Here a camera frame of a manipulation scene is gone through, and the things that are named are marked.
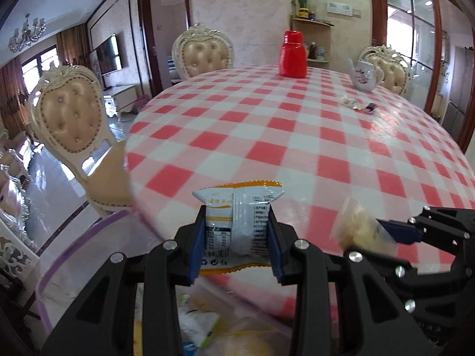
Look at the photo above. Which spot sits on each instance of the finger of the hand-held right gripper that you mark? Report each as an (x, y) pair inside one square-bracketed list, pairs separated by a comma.
[(400, 231), (426, 285)]

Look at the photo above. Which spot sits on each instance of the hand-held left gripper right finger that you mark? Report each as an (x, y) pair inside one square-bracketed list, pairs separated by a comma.
[(276, 252)]

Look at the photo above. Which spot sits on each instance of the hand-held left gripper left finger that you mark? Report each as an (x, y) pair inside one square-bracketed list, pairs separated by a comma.
[(196, 252)]

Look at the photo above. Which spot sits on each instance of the clear cream pastry packet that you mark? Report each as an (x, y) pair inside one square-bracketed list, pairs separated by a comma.
[(356, 230)]

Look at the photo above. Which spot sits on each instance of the white orange-edged snack packet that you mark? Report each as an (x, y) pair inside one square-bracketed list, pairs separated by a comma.
[(237, 222)]

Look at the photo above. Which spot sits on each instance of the clear plastic bag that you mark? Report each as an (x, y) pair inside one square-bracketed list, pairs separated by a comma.
[(222, 304)]

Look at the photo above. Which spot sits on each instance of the purple snack packet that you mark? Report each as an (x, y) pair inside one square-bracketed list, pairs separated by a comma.
[(370, 107)]

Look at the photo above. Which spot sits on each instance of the small pale snack packet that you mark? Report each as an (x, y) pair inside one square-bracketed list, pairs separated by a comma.
[(350, 102)]

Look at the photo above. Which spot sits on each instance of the grey refrigerator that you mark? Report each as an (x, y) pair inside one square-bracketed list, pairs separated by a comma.
[(462, 92)]

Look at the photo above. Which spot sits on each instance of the white floral teapot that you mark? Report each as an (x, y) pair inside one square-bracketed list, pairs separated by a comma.
[(365, 78)]

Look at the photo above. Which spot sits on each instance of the cream tufted dining chair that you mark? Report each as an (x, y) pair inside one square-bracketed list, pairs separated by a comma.
[(393, 70), (202, 57), (70, 118)]

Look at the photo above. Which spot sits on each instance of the white television cabinet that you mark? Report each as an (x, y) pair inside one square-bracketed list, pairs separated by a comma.
[(120, 96)]

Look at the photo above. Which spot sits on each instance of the white carved furniture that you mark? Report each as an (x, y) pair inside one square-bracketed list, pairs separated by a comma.
[(15, 230)]

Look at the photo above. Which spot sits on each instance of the wood framed glass door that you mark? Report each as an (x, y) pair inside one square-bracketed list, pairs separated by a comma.
[(408, 44)]

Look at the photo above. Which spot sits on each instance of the blue white can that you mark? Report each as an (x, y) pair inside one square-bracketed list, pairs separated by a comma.
[(322, 53)]

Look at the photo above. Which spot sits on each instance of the red thermos jug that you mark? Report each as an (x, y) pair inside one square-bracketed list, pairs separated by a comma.
[(293, 57)]

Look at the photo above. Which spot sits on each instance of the brown jar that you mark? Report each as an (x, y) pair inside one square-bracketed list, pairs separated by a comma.
[(313, 50)]

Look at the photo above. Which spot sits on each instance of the wooden corner shelf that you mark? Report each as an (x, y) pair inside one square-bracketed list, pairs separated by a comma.
[(321, 33)]

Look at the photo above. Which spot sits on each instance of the yellow label jar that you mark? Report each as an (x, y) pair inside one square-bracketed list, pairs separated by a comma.
[(303, 13)]

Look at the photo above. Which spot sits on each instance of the brown curtain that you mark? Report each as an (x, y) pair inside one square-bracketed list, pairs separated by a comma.
[(72, 44)]

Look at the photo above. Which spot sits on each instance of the crystal chandelier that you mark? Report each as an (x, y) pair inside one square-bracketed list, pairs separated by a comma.
[(26, 35)]

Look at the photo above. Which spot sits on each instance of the wall television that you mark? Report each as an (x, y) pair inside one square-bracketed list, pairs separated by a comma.
[(107, 55)]

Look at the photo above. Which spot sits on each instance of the white wall control panel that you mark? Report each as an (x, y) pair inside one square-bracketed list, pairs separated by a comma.
[(343, 9)]

